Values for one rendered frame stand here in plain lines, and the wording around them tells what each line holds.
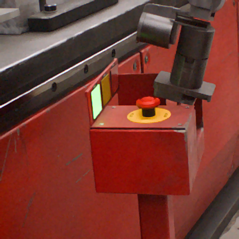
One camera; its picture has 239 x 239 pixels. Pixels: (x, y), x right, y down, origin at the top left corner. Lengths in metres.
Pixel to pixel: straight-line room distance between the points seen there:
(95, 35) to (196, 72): 0.30
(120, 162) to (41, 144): 0.19
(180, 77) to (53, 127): 0.26
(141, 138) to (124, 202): 0.51
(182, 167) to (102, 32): 0.43
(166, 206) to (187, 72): 0.24
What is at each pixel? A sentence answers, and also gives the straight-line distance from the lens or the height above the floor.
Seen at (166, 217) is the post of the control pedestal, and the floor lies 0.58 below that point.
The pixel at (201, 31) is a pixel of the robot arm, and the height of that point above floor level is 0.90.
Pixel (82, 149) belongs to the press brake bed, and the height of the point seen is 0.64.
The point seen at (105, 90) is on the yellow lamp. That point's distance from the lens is 1.18.
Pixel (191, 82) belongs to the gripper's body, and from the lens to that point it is 1.18.
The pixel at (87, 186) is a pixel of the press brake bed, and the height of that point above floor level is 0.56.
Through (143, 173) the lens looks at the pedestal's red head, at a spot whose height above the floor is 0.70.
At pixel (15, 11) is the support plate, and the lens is 0.94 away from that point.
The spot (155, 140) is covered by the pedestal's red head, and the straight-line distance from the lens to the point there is 1.09.
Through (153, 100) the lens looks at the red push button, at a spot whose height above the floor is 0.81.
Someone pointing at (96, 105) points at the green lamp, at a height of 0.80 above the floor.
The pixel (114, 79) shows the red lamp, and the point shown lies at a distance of 1.25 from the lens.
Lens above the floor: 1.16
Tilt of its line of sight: 20 degrees down
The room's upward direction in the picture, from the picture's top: 5 degrees counter-clockwise
